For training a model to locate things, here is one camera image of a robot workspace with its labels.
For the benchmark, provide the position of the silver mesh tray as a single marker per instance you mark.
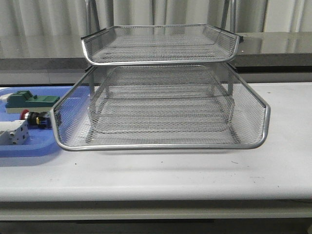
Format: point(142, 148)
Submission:
point(161, 46)
point(251, 112)
point(174, 120)

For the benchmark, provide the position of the red emergency stop button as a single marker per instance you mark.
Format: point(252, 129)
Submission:
point(42, 120)

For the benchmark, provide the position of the green terminal block component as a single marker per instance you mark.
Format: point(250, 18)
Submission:
point(15, 103)

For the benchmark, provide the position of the grey metal rack frame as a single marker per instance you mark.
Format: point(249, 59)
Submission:
point(91, 80)

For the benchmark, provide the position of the blue plastic tray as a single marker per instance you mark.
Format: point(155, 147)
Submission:
point(41, 141)

